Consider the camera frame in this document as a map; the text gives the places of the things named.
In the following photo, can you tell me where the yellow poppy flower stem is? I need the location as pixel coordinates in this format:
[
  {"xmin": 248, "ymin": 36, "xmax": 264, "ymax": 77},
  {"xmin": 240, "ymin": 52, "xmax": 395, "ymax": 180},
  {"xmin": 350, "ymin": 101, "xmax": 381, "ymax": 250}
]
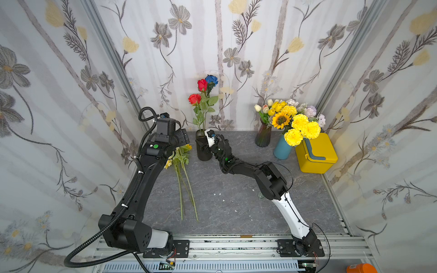
[{"xmin": 175, "ymin": 163, "xmax": 184, "ymax": 221}]

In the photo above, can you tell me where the yellow lidded box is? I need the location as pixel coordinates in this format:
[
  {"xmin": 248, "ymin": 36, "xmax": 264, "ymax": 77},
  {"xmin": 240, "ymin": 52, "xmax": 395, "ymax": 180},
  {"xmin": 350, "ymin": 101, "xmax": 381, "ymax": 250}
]
[{"xmin": 295, "ymin": 133, "xmax": 338, "ymax": 174}]

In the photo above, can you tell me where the red rose bouquet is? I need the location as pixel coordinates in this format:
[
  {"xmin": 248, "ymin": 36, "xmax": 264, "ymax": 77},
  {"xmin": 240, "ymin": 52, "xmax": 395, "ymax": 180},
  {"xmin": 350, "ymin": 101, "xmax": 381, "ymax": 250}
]
[{"xmin": 188, "ymin": 75, "xmax": 219, "ymax": 131}]

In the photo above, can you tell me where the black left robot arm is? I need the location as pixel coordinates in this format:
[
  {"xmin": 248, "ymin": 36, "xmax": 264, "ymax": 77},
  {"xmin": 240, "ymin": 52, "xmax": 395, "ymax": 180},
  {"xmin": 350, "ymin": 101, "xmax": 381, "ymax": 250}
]
[{"xmin": 64, "ymin": 106, "xmax": 189, "ymax": 268}]

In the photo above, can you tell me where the teal vase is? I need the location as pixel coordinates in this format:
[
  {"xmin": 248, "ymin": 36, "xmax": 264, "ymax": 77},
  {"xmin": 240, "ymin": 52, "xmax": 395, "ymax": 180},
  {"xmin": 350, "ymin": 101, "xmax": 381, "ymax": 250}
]
[{"xmin": 273, "ymin": 135, "xmax": 294, "ymax": 160}]

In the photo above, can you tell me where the dark glass vase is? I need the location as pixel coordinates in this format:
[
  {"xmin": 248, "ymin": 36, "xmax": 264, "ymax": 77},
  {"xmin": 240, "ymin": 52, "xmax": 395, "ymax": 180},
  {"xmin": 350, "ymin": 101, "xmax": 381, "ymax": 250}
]
[{"xmin": 255, "ymin": 122, "xmax": 272, "ymax": 147}]

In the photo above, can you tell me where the yellow rose bunch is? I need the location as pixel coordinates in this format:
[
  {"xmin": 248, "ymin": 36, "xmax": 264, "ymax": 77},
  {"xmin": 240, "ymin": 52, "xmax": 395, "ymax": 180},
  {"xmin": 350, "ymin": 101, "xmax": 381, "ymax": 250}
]
[{"xmin": 165, "ymin": 144, "xmax": 199, "ymax": 221}]

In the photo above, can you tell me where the orange object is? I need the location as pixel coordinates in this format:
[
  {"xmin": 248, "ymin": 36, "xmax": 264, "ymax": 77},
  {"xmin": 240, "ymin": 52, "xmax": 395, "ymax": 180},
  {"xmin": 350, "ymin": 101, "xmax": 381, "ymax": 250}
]
[{"xmin": 346, "ymin": 263, "xmax": 378, "ymax": 273}]

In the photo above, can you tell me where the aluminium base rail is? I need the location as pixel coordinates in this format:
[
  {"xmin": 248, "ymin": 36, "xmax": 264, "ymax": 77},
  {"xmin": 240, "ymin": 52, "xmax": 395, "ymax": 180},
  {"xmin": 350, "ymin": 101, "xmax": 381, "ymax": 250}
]
[{"xmin": 93, "ymin": 233, "xmax": 376, "ymax": 273}]

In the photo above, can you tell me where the yellow marigold bouquet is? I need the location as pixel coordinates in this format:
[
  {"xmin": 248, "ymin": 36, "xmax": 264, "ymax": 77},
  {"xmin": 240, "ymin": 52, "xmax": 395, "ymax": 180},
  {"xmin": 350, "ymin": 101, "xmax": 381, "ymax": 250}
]
[{"xmin": 284, "ymin": 114, "xmax": 322, "ymax": 147}]

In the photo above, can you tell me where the black vase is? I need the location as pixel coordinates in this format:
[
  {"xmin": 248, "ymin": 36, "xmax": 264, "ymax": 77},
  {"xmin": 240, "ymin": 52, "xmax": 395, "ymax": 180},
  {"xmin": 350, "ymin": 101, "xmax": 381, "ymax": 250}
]
[{"xmin": 195, "ymin": 130, "xmax": 212, "ymax": 162}]

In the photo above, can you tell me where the mixed tulip sunflower bouquet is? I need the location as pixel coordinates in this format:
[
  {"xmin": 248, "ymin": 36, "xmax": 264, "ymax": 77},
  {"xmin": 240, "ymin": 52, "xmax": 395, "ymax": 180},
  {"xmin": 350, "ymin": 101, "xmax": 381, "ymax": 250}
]
[{"xmin": 254, "ymin": 99, "xmax": 326, "ymax": 130}]

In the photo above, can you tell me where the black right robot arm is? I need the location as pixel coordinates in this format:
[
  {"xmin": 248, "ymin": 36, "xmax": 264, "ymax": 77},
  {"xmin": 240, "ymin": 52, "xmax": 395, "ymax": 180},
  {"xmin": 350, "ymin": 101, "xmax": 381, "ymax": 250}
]
[{"xmin": 205, "ymin": 129, "xmax": 325, "ymax": 257}]

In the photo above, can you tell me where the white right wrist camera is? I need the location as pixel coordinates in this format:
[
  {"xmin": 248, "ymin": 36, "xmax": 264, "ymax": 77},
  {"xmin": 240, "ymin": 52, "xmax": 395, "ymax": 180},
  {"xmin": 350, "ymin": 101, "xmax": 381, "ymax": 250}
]
[{"xmin": 205, "ymin": 129, "xmax": 216, "ymax": 147}]

